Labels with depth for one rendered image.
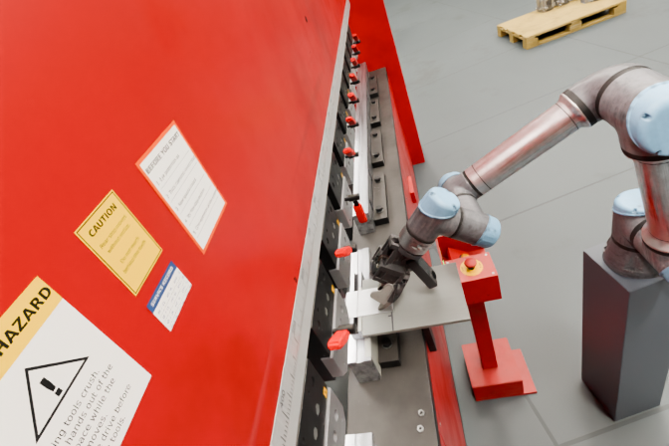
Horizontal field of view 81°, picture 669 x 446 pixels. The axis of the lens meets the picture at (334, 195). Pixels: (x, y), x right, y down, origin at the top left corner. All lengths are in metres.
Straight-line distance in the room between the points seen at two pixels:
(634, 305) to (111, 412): 1.30
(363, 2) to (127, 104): 2.54
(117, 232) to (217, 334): 0.15
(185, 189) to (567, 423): 1.79
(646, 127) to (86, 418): 0.85
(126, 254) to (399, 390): 0.85
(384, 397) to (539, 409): 1.02
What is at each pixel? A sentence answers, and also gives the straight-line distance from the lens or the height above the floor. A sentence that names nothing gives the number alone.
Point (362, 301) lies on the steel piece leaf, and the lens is 1.09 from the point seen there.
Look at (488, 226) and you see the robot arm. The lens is 0.91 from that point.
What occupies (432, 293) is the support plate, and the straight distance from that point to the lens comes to 1.06.
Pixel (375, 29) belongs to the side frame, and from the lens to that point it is 2.90.
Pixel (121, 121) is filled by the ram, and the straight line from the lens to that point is 0.38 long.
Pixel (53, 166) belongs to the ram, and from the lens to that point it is 0.32.
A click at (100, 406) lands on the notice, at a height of 1.63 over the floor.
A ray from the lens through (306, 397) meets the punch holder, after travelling 0.60.
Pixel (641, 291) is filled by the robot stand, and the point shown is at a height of 0.76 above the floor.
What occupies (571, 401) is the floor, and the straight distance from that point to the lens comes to 2.02.
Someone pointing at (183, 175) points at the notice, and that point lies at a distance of 0.42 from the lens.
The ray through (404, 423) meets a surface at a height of 0.88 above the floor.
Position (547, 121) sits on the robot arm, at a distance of 0.98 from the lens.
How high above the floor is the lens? 1.82
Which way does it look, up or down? 33 degrees down
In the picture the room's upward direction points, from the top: 24 degrees counter-clockwise
